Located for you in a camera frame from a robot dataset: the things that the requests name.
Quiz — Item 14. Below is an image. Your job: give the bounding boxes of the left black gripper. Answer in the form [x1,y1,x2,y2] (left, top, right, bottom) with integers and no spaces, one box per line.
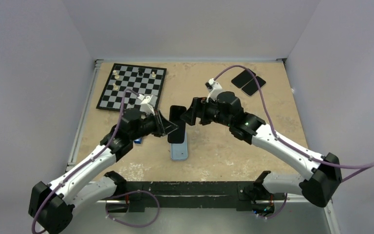
[130,109,178,141]

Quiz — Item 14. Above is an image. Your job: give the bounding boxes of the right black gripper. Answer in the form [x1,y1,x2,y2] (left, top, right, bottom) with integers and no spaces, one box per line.
[180,95,232,127]

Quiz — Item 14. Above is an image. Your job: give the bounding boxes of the light blue phone case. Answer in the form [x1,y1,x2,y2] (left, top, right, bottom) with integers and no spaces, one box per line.
[170,141,188,161]

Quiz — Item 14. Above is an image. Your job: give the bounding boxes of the black phone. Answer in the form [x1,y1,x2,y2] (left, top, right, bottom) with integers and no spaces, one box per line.
[231,70,253,89]

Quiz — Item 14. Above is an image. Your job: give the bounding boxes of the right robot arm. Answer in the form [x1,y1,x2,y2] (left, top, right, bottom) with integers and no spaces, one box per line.
[180,91,342,208]

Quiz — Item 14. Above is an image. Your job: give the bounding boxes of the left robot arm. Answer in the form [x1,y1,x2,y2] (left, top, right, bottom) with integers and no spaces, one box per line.
[28,108,178,234]

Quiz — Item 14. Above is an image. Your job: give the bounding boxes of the blue toy brick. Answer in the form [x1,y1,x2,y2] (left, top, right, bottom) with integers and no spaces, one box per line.
[134,137,143,144]

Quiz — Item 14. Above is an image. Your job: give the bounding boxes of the black white chessboard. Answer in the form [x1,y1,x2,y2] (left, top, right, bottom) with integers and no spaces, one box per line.
[96,63,167,112]

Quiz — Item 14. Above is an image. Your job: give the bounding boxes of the black chess piece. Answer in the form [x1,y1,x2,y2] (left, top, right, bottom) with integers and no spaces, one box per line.
[138,68,145,76]

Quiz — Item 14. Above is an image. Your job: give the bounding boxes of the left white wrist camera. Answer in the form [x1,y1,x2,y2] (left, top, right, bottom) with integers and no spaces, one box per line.
[137,94,158,115]

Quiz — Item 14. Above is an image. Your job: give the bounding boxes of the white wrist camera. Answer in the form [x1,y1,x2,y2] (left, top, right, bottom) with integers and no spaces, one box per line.
[205,78,223,102]
[137,94,158,115]

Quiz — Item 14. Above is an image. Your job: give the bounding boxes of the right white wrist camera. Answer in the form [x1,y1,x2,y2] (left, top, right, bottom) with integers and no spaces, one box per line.
[205,78,223,102]

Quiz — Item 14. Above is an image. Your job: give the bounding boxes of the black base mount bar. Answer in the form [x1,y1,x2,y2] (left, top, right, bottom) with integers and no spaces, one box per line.
[103,180,286,214]

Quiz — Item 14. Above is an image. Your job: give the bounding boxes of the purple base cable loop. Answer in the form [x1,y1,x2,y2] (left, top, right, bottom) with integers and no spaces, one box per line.
[105,190,161,228]

